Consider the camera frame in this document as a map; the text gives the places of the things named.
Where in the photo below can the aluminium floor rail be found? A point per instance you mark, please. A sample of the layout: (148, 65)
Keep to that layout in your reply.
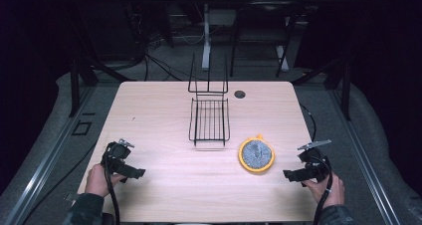
(46, 162)
(365, 162)

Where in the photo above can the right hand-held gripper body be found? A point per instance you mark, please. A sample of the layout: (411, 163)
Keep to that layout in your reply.
(314, 165)

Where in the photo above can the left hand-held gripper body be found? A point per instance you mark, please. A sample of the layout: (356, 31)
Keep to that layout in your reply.
(116, 152)

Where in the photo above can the white desk leg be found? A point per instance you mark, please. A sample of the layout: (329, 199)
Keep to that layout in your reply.
(282, 57)
(206, 42)

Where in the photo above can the black metal stand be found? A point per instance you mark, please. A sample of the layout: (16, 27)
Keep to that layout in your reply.
(75, 85)
(346, 92)

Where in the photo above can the black chair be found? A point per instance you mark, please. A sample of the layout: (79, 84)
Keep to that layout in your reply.
(265, 22)

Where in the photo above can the yellow round grey-centred pad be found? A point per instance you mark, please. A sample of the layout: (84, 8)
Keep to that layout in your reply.
(256, 154)

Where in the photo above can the person's left hand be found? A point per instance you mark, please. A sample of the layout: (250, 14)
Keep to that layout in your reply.
(98, 181)

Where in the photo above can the dark round table grommet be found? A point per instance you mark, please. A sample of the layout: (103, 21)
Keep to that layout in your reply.
(239, 94)

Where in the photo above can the person's right hand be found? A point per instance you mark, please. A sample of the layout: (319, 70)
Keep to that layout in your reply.
(326, 193)

